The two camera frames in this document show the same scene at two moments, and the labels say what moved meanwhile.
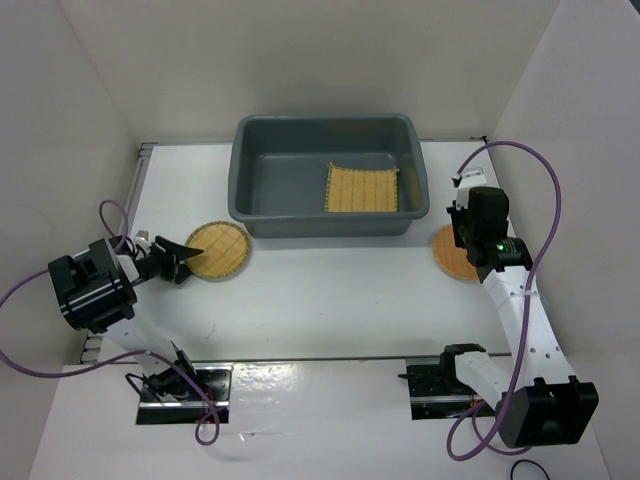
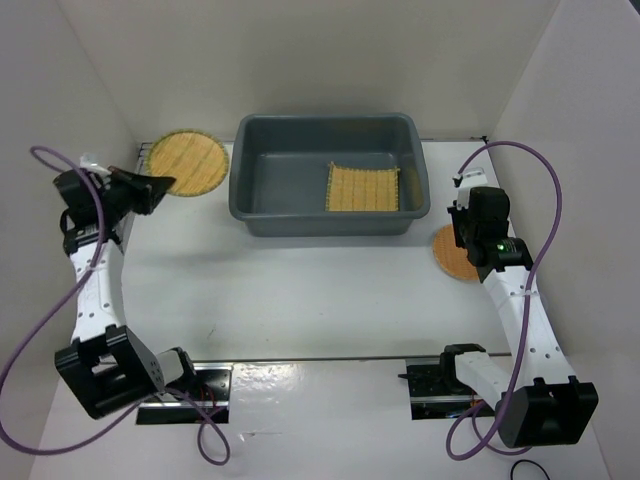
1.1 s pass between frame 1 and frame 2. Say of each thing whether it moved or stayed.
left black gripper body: moved
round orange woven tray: stayed
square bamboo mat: stayed
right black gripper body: stayed
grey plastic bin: stayed
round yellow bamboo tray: moved
